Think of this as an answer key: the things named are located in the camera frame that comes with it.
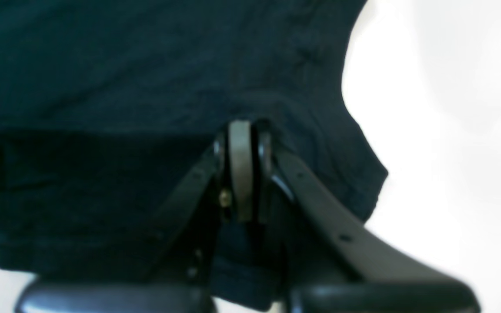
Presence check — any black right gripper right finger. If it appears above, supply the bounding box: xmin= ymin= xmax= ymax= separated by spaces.
xmin=253 ymin=121 xmax=481 ymax=313

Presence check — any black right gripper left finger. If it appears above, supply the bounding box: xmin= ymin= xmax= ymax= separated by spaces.
xmin=16 ymin=120 xmax=253 ymax=313

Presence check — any black t-shirt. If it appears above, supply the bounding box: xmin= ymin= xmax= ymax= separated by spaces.
xmin=0 ymin=0 xmax=388 ymax=282

